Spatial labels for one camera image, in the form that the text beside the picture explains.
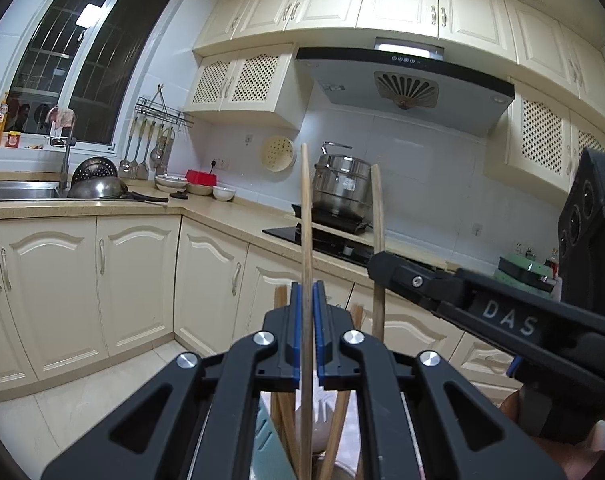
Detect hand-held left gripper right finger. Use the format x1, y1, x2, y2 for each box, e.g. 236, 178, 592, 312
313, 282, 568, 480

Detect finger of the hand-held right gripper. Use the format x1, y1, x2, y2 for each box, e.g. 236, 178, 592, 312
367, 251, 605, 387
453, 266, 559, 306

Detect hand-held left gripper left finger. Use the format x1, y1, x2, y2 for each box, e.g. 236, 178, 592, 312
40, 282, 303, 480

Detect light blue knife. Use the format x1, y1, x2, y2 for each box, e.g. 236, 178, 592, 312
252, 396, 297, 480

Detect person's right hand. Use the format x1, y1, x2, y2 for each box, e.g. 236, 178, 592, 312
500, 388, 605, 480

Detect green electric grill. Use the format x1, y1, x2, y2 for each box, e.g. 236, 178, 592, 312
493, 254, 559, 294

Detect black glass gas cooktop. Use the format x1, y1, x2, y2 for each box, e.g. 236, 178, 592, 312
262, 224, 436, 267

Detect stainless steel pot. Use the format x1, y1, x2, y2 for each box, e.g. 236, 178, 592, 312
313, 140, 374, 219

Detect beige countertop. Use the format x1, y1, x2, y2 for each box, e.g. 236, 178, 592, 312
0, 187, 503, 281

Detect cream base cabinets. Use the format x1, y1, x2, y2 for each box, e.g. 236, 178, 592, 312
0, 212, 534, 407

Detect red container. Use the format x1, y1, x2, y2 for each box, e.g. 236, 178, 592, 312
184, 168, 218, 187

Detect white bowls on counter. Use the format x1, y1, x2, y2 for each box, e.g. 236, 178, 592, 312
154, 173, 188, 194

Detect grey range hood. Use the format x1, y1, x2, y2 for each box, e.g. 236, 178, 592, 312
294, 37, 516, 139

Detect hanging steel ladle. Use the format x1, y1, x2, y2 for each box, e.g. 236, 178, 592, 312
149, 121, 164, 170
157, 125, 176, 177

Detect hanging steel spatula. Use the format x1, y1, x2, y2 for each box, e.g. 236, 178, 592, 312
134, 119, 151, 181
118, 117, 134, 174

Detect steel wok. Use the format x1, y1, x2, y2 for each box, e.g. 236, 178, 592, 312
67, 175, 170, 204

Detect steel colander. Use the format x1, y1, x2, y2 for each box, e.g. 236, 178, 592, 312
71, 156, 120, 186

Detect cream upper cabinet row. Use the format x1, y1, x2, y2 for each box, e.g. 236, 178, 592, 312
192, 0, 605, 137

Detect steel faucet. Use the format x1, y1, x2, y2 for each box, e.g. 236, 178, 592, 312
45, 125, 78, 192

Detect steel sink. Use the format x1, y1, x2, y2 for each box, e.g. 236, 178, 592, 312
0, 179, 69, 202

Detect pink rag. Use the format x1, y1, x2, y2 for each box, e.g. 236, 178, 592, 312
46, 105, 78, 129

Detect barred kitchen window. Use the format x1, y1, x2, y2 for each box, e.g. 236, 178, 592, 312
4, 0, 186, 149

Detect cream lattice wall cabinet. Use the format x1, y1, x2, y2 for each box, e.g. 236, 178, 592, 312
485, 77, 605, 202
182, 42, 311, 129

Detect wire utensil rack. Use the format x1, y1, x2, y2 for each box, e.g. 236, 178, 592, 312
134, 84, 196, 129

